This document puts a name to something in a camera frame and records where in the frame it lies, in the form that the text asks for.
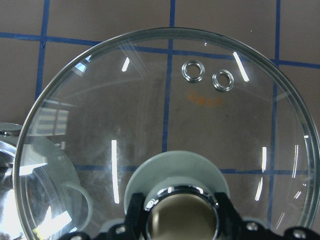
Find glass pot lid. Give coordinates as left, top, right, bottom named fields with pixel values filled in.
left=13, top=28, right=320, bottom=240

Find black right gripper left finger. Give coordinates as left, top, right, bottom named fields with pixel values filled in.
left=124, top=192, right=149, bottom=240

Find white electric cooking pot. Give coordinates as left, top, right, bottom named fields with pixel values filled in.
left=0, top=122, right=93, bottom=240

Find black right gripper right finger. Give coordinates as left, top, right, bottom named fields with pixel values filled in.
left=214, top=192, right=243, bottom=240

